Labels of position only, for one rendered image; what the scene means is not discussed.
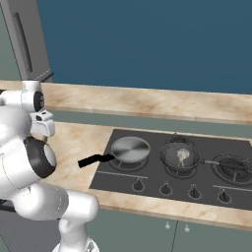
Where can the black hob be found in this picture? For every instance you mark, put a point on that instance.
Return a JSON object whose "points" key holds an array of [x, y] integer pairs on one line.
{"points": [[154, 178]]}

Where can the grey-green cupboard door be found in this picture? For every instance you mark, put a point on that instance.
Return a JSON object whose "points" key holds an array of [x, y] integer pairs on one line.
{"points": [[213, 239], [131, 233]]}

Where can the black hob knob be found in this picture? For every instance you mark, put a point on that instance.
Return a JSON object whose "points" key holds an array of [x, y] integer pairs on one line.
{"points": [[194, 192], [223, 196], [166, 189], [138, 186]]}

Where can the pale fish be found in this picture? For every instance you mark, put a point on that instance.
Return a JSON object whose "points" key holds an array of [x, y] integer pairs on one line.
{"points": [[182, 155]]}

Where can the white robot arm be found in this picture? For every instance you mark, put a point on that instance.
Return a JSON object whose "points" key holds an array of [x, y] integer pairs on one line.
{"points": [[19, 164]]}

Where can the grey fridge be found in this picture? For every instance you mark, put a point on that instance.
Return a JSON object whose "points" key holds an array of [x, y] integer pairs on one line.
{"points": [[31, 36]]}

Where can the round white cupboard knob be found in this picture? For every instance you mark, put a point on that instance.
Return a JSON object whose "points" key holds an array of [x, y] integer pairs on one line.
{"points": [[187, 228], [167, 225]]}

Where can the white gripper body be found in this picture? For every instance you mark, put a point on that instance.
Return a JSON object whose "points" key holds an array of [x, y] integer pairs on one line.
{"points": [[44, 128]]}

